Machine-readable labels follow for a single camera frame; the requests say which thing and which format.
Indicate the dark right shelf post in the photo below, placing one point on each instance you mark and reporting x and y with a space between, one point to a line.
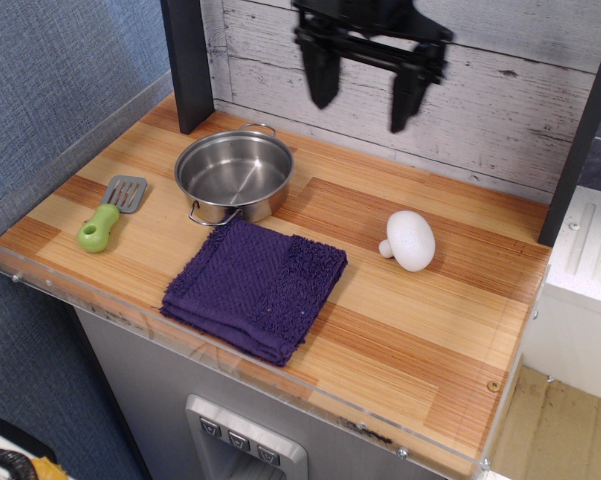
574 164

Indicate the silver dispenser panel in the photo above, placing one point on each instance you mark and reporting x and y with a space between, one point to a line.
231 446

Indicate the purple folded cloth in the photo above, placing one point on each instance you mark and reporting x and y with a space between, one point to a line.
256 289

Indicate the grey toy fridge cabinet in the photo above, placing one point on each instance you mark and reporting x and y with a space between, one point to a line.
151 384

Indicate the black yellow object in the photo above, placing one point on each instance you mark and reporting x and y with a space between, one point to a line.
22 456

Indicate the stainless steel pot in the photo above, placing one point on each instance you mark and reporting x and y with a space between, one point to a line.
243 173

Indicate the clear acrylic guard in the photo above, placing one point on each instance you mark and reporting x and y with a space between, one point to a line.
413 359

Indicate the dark shelf post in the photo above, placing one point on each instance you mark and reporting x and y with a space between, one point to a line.
574 164
187 50

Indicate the dark left shelf post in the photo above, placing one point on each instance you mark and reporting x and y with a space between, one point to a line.
187 50

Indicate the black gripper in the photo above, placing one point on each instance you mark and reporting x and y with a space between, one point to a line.
391 35

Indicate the white toy mushroom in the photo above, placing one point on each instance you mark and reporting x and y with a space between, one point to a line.
410 241

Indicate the white sink drainboard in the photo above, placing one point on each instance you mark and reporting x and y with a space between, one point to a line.
575 262

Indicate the green grey toy spatula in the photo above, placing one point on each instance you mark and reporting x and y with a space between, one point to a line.
123 195

